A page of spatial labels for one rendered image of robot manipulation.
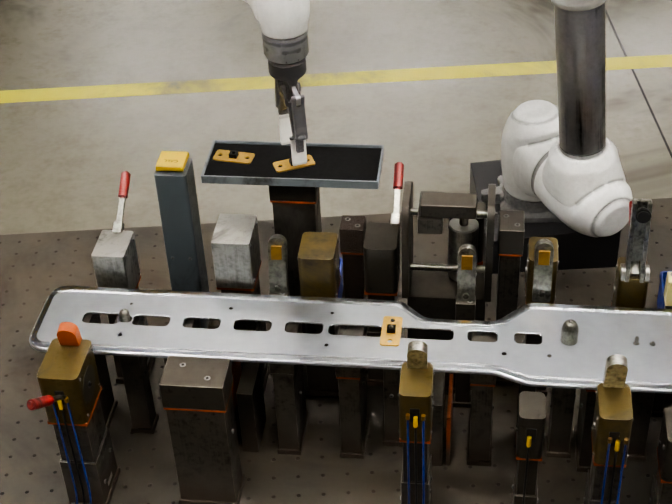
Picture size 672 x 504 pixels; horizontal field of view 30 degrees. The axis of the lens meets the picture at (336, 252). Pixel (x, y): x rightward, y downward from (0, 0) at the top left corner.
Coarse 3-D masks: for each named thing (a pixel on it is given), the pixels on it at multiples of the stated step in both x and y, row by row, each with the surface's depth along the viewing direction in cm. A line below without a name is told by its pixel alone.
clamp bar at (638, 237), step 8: (632, 200) 238; (640, 200) 238; (648, 200) 237; (632, 208) 238; (640, 208) 236; (648, 208) 237; (632, 216) 238; (640, 216) 235; (648, 216) 235; (632, 224) 239; (640, 224) 240; (648, 224) 238; (632, 232) 240; (640, 232) 241; (648, 232) 239; (632, 240) 240; (640, 240) 241; (632, 248) 241; (640, 248) 242; (632, 256) 243; (640, 256) 243; (640, 264) 244; (640, 272) 244; (640, 280) 244
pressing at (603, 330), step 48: (96, 288) 257; (48, 336) 246; (96, 336) 245; (144, 336) 245; (192, 336) 244; (240, 336) 244; (288, 336) 243; (336, 336) 243; (624, 336) 239; (528, 384) 231; (576, 384) 230
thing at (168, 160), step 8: (168, 152) 267; (176, 152) 267; (184, 152) 267; (160, 160) 265; (168, 160) 265; (176, 160) 265; (184, 160) 264; (160, 168) 263; (168, 168) 263; (176, 168) 263
